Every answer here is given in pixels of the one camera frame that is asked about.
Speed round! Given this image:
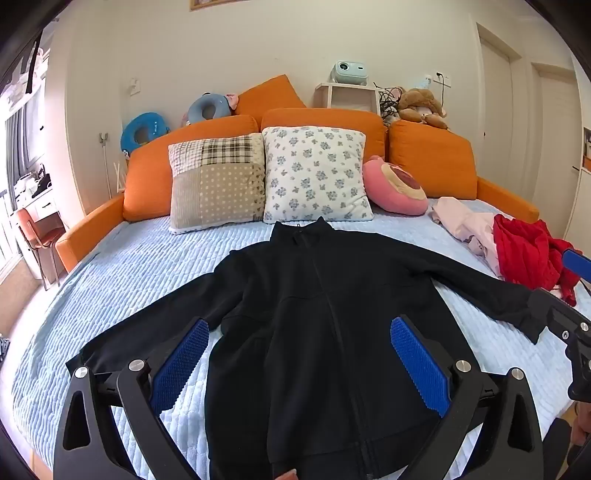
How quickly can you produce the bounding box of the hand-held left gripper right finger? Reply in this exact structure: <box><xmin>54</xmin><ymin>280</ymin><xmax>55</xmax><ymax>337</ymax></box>
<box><xmin>390</xmin><ymin>315</ymin><xmax>546</xmax><ymax>480</ymax></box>

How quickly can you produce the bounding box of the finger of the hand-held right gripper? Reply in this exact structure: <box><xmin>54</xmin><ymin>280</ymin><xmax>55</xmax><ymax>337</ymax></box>
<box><xmin>530</xmin><ymin>288</ymin><xmax>591</xmax><ymax>343</ymax></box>
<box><xmin>561</xmin><ymin>248</ymin><xmax>591</xmax><ymax>283</ymax></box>

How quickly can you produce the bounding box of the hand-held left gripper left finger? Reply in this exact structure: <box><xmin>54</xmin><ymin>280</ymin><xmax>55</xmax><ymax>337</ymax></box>
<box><xmin>53</xmin><ymin>318</ymin><xmax>211</xmax><ymax>480</ymax></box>

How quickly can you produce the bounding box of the black zip jacket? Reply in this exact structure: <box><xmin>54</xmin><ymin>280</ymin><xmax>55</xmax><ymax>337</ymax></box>
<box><xmin>65</xmin><ymin>216</ymin><xmax>550</xmax><ymax>480</ymax></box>

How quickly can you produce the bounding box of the red garment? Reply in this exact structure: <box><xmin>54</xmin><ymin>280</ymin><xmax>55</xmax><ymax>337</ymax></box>
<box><xmin>492</xmin><ymin>215</ymin><xmax>585</xmax><ymax>308</ymax></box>

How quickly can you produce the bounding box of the light blue quilted blanket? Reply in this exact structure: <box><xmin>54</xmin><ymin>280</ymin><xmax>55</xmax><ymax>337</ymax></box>
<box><xmin>9</xmin><ymin>198</ymin><xmax>583</xmax><ymax>480</ymax></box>

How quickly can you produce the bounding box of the pale pink garment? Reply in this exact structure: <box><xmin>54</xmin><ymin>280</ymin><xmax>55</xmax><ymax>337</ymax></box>
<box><xmin>431</xmin><ymin>196</ymin><xmax>505</xmax><ymax>278</ymax></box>

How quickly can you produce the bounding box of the white wardrobe door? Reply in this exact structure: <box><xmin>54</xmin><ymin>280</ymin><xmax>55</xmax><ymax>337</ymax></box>
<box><xmin>530</xmin><ymin>60</ymin><xmax>579</xmax><ymax>172</ymax></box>

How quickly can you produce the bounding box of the beige patchwork pillow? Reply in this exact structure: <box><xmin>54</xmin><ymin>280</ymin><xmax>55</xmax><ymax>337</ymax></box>
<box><xmin>167</xmin><ymin>133</ymin><xmax>266</xmax><ymax>235</ymax></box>

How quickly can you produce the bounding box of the pink plush cushion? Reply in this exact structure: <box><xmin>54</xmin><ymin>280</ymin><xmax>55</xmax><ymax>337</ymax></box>
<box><xmin>361</xmin><ymin>155</ymin><xmax>430</xmax><ymax>216</ymax></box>

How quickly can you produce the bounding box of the orange back cushion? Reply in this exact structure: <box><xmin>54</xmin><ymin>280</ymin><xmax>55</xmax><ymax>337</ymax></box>
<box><xmin>388</xmin><ymin>119</ymin><xmax>478</xmax><ymax>200</ymax></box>
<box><xmin>122</xmin><ymin>114</ymin><xmax>259</xmax><ymax>222</ymax></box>
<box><xmin>261</xmin><ymin>107</ymin><xmax>386</xmax><ymax>160</ymax></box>

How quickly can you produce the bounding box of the orange chair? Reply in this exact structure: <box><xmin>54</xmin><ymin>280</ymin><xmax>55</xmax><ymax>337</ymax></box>
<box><xmin>16</xmin><ymin>208</ymin><xmax>66</xmax><ymax>291</ymax></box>

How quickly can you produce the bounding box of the white desk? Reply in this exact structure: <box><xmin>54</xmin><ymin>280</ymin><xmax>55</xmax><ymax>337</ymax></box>
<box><xmin>14</xmin><ymin>182</ymin><xmax>63</xmax><ymax>222</ymax></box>

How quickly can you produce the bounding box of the white floral pillow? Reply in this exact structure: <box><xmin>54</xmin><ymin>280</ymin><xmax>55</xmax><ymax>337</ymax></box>
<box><xmin>261</xmin><ymin>126</ymin><xmax>375</xmax><ymax>224</ymax></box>

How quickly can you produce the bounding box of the brown plush toy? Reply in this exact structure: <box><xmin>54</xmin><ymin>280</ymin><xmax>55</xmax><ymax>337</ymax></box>
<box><xmin>397</xmin><ymin>87</ymin><xmax>450</xmax><ymax>131</ymax></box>

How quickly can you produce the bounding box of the grey-blue neck pillow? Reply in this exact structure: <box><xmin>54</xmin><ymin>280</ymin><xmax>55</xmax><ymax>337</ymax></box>
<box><xmin>182</xmin><ymin>92</ymin><xmax>238</xmax><ymax>126</ymax></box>

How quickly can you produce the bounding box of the grey curtain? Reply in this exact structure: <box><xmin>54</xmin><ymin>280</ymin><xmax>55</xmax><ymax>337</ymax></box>
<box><xmin>6</xmin><ymin>108</ymin><xmax>46</xmax><ymax>184</ymax></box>

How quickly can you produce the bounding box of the orange throw pillow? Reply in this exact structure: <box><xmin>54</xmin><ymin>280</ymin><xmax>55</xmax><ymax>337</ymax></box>
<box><xmin>233</xmin><ymin>75</ymin><xmax>308</xmax><ymax>118</ymax></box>

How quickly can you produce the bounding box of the white small stand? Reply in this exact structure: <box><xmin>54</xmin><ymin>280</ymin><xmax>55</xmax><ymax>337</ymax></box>
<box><xmin>315</xmin><ymin>82</ymin><xmax>382</xmax><ymax>116</ymax></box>

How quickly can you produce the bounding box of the white projector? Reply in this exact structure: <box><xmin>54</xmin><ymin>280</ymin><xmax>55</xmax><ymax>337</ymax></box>
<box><xmin>329</xmin><ymin>60</ymin><xmax>368</xmax><ymax>85</ymax></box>

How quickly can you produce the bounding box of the blue swim ring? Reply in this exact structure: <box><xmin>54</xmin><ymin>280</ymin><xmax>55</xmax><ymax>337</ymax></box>
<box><xmin>120</xmin><ymin>112</ymin><xmax>168</xmax><ymax>158</ymax></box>

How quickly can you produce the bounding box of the black cable bundle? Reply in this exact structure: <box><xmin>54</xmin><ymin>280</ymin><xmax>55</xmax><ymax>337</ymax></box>
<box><xmin>373</xmin><ymin>82</ymin><xmax>406</xmax><ymax>126</ymax></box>

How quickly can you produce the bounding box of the wooden picture frame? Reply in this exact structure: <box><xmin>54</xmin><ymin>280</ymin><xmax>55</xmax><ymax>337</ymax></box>
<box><xmin>189</xmin><ymin>0</ymin><xmax>241</xmax><ymax>11</ymax></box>

